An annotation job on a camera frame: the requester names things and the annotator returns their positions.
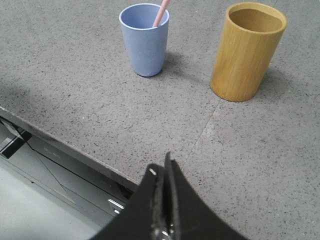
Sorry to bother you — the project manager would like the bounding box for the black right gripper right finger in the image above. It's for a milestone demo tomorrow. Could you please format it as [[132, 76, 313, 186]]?
[[163, 152, 245, 240]]

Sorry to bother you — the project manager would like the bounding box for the bamboo cylindrical holder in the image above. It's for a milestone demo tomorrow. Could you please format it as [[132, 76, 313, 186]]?
[[210, 1, 288, 102]]

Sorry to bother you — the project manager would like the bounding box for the grey cabinet under counter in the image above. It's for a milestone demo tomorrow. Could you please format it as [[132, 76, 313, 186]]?
[[0, 118, 132, 240]]

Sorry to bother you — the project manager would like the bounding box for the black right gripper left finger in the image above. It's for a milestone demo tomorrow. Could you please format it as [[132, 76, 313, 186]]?
[[93, 164, 165, 240]]

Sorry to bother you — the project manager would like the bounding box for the blue plastic cup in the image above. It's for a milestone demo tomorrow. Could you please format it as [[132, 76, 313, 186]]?
[[119, 3, 170, 77]]

